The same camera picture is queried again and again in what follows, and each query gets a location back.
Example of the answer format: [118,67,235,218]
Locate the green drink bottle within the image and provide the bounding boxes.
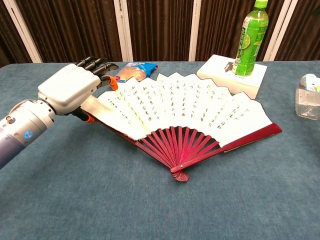
[231,0,270,77]

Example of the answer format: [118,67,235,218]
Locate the brown curtain partition screen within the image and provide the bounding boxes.
[0,0,320,68]

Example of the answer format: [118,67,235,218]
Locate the white flat box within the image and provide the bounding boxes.
[196,54,268,100]

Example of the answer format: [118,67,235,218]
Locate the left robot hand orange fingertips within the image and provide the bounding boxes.
[37,56,120,124]

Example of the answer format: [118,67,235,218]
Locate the blue snack bag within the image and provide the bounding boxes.
[113,61,160,83]

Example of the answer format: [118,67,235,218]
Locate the clear water bottle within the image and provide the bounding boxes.
[294,73,320,121]

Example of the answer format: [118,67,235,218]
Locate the red and white paper fan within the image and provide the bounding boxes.
[81,71,283,183]

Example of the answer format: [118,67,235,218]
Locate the blue felt table cover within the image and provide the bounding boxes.
[0,59,320,240]

